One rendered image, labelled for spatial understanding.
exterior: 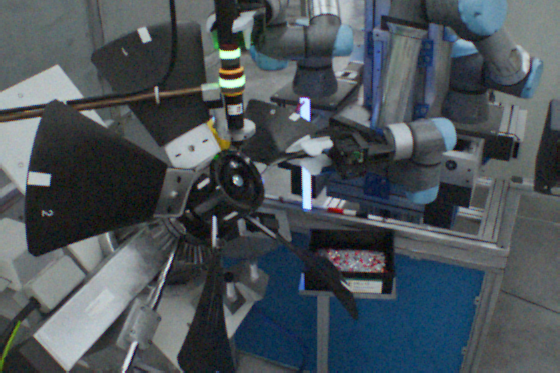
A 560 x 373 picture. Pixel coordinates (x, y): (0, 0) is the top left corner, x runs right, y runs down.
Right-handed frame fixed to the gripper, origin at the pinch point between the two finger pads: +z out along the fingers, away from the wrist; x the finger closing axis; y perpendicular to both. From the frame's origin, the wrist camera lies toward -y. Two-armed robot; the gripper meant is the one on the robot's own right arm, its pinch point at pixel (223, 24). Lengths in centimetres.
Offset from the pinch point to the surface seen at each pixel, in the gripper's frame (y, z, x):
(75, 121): 7.6, 24.5, 15.1
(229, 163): 22.4, 7.2, -1.7
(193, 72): 10.6, -5.0, 8.6
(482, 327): 90, -28, -59
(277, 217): 45.6, -10.9, -4.6
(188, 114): 16.6, 0.8, 7.9
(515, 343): 146, -76, -86
